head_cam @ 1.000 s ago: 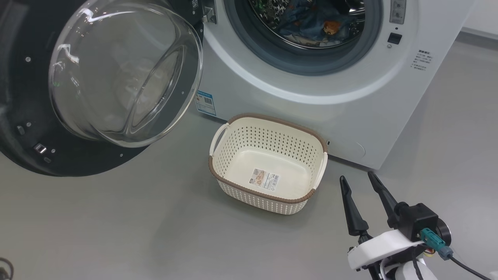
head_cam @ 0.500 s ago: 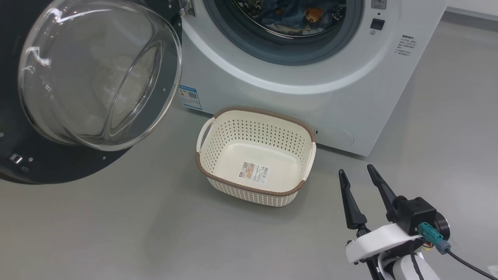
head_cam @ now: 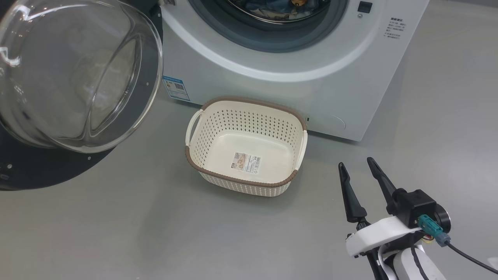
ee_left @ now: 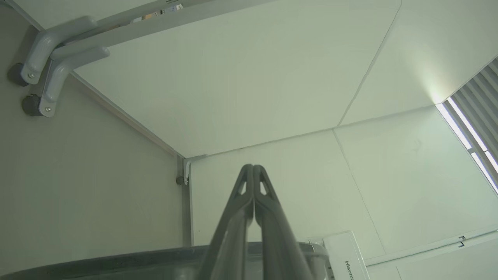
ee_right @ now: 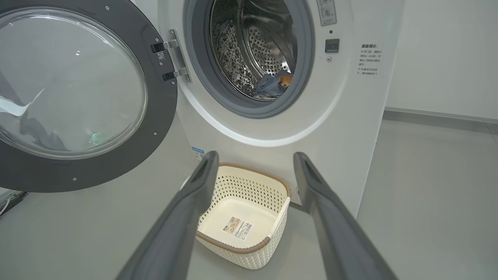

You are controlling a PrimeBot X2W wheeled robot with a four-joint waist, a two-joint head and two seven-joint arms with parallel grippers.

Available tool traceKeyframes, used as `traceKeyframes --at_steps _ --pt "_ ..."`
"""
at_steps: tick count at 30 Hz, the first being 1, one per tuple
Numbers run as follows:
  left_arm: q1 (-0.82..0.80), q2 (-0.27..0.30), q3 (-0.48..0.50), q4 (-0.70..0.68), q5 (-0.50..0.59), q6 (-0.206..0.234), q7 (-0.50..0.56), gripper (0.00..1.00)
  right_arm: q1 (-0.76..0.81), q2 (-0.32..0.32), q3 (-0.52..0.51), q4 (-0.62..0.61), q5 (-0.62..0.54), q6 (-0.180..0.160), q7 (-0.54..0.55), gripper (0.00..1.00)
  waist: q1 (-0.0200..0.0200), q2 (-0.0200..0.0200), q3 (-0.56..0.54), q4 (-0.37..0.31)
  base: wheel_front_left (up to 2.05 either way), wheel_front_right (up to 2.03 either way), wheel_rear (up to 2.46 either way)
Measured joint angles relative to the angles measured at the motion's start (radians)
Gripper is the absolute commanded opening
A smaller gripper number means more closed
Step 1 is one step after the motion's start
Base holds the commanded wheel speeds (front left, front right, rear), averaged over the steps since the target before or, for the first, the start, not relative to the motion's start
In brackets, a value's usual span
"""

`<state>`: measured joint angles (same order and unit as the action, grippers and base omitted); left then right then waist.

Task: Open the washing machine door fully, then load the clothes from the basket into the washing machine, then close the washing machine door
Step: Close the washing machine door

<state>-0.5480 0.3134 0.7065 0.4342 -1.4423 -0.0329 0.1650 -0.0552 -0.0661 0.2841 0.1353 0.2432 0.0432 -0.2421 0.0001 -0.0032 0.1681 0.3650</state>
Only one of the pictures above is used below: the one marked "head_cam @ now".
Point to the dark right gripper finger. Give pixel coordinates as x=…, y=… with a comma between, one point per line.
x=383, y=182
x=352, y=202

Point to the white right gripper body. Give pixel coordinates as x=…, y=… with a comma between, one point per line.
x=377, y=233

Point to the blue cartoon garment white lining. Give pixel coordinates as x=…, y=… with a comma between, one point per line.
x=272, y=6

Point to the washing machine glass door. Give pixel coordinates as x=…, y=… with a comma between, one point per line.
x=78, y=77

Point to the white front-load washing machine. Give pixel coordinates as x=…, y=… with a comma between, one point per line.
x=311, y=93

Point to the round drain filter cover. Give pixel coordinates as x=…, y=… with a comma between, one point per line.
x=328, y=126

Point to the paper product sticker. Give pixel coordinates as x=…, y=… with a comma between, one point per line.
x=247, y=162

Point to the cream perforated basket brown rim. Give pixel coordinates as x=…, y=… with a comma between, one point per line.
x=241, y=116

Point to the small printed text label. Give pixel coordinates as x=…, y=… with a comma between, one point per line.
x=396, y=29

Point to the blue energy label sticker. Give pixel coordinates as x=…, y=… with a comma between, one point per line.
x=177, y=88

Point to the stainless steel perforated drum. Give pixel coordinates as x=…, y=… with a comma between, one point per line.
x=237, y=7

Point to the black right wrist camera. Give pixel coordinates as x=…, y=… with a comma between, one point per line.
x=416, y=204

